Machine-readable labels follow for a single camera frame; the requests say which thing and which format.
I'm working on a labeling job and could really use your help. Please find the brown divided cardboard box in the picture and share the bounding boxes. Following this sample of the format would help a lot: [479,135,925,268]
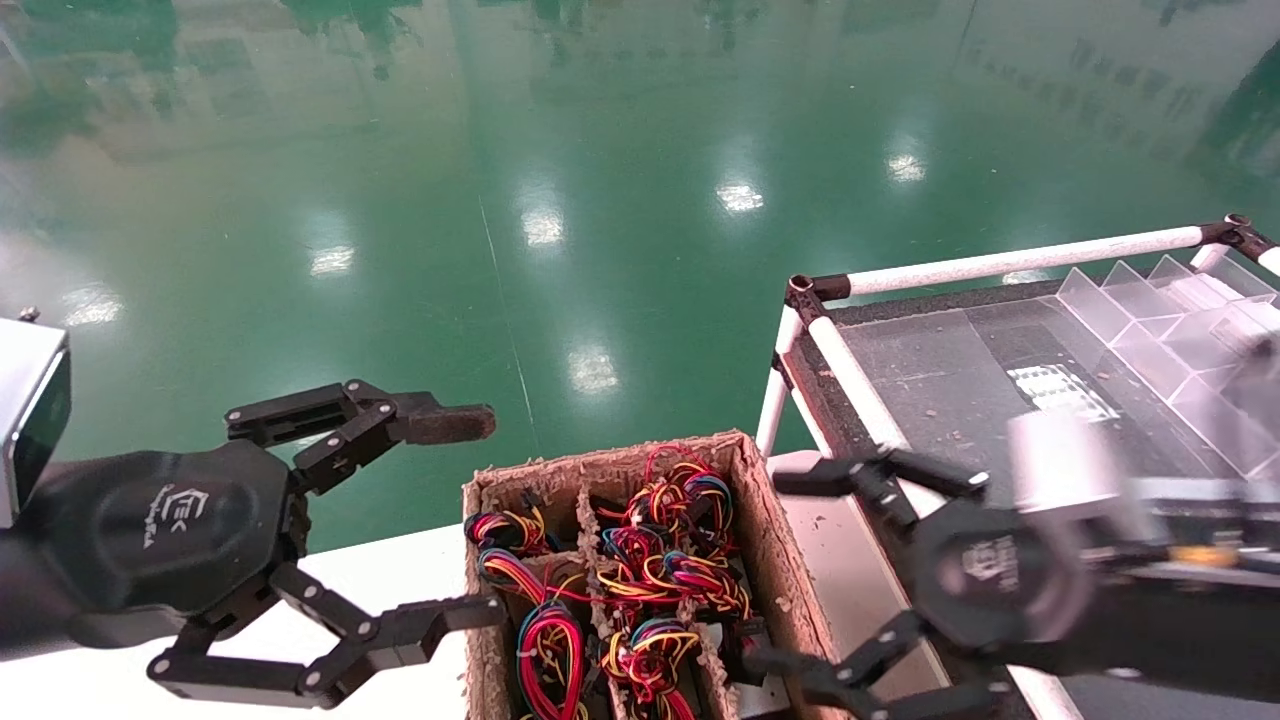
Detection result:
[460,430,851,720]

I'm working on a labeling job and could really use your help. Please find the white pipe frame table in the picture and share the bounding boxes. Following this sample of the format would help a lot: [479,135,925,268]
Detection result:
[755,213,1280,720]

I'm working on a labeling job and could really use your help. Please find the multicolour power supply wire bundle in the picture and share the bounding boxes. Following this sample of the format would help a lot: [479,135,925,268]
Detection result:
[598,525,691,601]
[598,445,736,546]
[598,615,706,720]
[468,508,556,561]

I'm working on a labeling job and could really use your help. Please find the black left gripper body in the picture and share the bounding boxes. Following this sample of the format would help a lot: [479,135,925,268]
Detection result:
[20,440,306,646]

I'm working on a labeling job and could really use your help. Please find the clear acrylic divider tray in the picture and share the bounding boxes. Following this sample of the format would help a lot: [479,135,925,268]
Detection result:
[835,255,1280,501]

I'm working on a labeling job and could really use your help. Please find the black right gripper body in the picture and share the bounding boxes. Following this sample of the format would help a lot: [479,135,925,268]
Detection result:
[900,500,1091,651]

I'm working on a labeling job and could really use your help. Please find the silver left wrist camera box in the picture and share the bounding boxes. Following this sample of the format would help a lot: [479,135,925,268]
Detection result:
[0,308,73,529]

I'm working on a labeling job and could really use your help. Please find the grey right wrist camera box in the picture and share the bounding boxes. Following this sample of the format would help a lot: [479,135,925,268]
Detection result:
[1005,405,1166,546]

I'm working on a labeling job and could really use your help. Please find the red black wire bundle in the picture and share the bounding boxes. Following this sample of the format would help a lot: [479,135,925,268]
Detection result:
[480,550,591,720]

